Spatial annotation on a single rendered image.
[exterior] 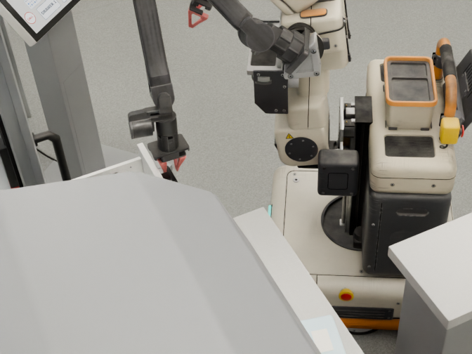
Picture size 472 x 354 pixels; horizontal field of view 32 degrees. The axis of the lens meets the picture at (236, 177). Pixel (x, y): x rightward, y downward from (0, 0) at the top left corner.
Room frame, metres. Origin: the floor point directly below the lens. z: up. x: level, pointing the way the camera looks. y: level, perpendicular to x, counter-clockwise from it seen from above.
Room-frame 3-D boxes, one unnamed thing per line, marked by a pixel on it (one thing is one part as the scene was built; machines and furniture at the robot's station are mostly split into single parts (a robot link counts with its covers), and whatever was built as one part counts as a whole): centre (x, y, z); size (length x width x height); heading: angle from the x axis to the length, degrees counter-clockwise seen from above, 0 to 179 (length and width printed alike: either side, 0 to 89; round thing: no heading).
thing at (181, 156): (1.69, 0.18, 0.94); 0.07 x 0.07 x 0.09; 21
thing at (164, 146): (1.69, 0.18, 1.01); 0.10 x 0.07 x 0.07; 111
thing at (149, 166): (1.65, 0.22, 0.87); 0.29 x 0.02 x 0.11; 22
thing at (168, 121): (1.69, 0.18, 1.07); 0.07 x 0.06 x 0.07; 101
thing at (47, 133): (1.13, 0.34, 1.45); 0.05 x 0.03 x 0.19; 112
